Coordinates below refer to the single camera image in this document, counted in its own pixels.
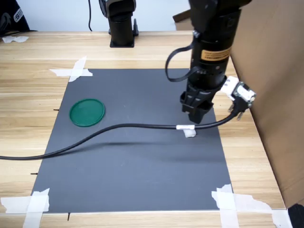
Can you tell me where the thin black cable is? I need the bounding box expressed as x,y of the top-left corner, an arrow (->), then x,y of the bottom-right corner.
87,0 -> 94,32

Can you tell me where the black rounded object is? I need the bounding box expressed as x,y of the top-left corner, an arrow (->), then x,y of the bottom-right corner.
287,203 -> 304,228

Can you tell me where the brown cardboard flap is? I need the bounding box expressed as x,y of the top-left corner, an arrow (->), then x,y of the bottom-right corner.
172,10 -> 193,31

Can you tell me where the large brown cardboard box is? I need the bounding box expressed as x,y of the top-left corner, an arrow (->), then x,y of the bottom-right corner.
228,0 -> 304,209

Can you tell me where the black flat wrist cable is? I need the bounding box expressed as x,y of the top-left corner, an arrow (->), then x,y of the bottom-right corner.
165,35 -> 202,83

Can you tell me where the white tape strip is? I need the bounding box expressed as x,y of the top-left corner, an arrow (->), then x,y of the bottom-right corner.
215,192 -> 273,212
68,56 -> 87,83
49,68 -> 94,78
271,209 -> 294,228
0,196 -> 50,214
211,184 -> 239,228
23,188 -> 50,228

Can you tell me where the small white plastic terminal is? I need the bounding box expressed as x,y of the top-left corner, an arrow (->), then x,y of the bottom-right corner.
183,129 -> 197,139

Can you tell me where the round green lid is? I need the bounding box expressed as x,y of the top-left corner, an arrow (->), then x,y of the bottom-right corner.
69,98 -> 106,128

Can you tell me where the crumpled white tape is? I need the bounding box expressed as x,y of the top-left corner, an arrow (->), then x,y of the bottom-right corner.
1,35 -> 29,44

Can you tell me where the black bag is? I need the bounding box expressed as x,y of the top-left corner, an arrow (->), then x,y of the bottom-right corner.
0,0 -> 38,36

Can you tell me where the white camera box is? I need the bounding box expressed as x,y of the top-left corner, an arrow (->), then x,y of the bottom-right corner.
219,76 -> 257,107

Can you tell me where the black camera cable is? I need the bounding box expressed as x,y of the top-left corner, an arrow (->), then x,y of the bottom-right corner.
0,95 -> 252,161

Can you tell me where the dark grey mat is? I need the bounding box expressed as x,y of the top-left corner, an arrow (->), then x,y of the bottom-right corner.
30,68 -> 235,213

